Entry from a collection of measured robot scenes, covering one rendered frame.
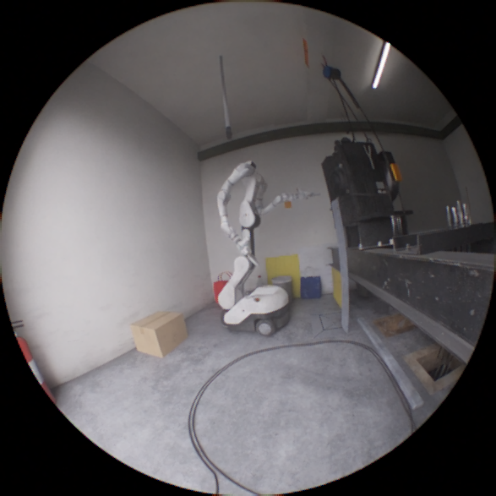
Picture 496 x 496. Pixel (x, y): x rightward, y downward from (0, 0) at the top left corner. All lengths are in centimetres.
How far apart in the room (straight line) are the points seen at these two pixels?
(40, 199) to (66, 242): 39
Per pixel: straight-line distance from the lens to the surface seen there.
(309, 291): 243
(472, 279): 61
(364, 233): 140
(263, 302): 142
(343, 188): 155
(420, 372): 119
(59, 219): 152
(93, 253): 157
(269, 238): 255
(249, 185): 167
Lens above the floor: 75
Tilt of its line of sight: 1 degrees up
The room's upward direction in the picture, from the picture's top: 7 degrees counter-clockwise
